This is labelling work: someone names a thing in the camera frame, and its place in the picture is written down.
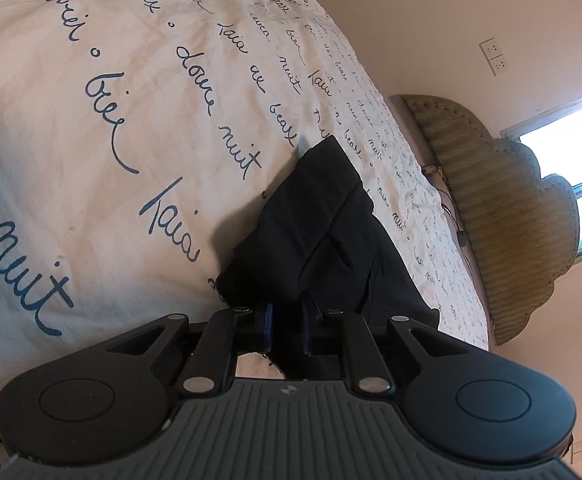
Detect white wall socket plate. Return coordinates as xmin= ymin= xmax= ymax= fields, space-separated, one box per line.
xmin=479 ymin=38 xmax=502 ymax=61

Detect black pants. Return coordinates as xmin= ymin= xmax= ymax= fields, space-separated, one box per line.
xmin=216 ymin=136 xmax=440 ymax=380

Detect olive scalloped headboard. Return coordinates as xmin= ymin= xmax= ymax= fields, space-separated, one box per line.
xmin=402 ymin=96 xmax=580 ymax=344

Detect white script-print bedspread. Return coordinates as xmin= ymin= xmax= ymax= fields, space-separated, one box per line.
xmin=0 ymin=0 xmax=492 ymax=480

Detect black cable on bed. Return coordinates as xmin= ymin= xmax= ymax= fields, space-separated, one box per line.
xmin=420 ymin=164 xmax=469 ymax=250

